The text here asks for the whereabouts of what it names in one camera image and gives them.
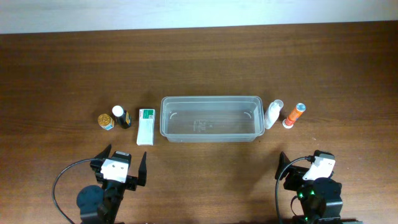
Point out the small jar gold lid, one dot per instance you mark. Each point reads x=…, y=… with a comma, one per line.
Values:
x=106, y=122

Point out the dark bottle white cap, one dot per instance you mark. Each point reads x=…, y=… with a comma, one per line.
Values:
x=122, y=117

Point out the orange tube white cap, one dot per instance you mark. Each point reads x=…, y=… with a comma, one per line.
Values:
x=289, y=121

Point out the white green medicine box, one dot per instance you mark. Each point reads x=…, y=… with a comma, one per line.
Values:
x=145, y=134

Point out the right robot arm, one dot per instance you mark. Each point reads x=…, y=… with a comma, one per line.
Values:
x=320, y=199

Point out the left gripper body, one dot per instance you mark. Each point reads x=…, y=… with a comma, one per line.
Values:
x=94, y=167

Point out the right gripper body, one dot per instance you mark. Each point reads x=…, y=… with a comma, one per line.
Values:
x=295, y=182

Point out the clear plastic container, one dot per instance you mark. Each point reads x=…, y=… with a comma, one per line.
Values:
x=211, y=118

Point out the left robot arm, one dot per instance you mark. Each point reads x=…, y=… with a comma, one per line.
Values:
x=100, y=203

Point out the white spray bottle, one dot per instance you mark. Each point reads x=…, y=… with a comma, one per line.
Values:
x=272, y=113

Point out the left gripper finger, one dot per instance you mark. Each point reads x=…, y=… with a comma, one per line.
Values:
x=105, y=153
x=142, y=173

